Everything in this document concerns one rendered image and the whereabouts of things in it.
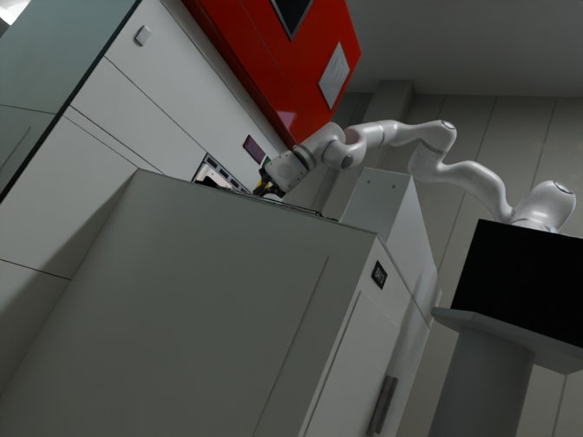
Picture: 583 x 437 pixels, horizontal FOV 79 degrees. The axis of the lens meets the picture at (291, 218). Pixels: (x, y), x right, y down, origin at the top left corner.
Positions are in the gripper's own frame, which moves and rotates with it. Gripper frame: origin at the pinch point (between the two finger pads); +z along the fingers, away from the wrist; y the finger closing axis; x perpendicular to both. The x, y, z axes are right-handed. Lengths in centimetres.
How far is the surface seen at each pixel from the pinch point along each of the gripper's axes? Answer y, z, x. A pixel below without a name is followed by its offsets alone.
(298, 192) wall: -8, -83, 221
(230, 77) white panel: -32.2, -15.3, -1.5
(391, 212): 22.7, -5.7, -43.0
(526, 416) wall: 179, -57, 86
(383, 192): 19.3, -7.9, -41.3
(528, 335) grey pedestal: 60, -15, -36
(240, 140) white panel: -18.6, -9.0, 10.7
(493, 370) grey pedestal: 65, -9, -27
